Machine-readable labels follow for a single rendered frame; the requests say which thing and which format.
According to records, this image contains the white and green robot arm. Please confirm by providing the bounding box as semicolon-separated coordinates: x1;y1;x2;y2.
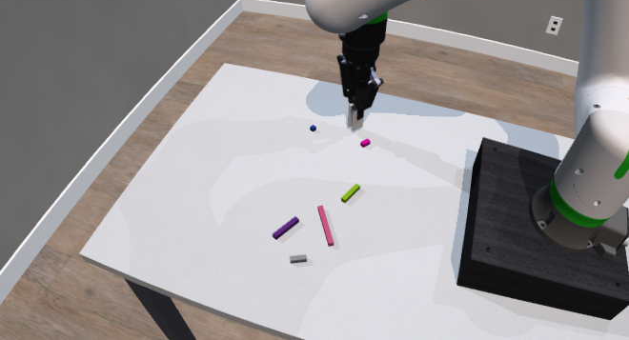
305;0;629;260

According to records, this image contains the purple rod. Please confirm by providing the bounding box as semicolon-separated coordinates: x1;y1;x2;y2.
273;216;299;240

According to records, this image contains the grey rod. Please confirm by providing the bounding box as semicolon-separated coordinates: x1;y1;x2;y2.
290;254;307;264

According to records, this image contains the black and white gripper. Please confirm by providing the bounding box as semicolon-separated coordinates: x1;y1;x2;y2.
336;42;383;130

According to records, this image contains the lime green rod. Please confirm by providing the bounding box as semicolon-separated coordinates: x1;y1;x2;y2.
341;184;360;203

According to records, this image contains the pink rod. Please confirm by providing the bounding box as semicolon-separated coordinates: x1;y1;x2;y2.
317;206;334;247

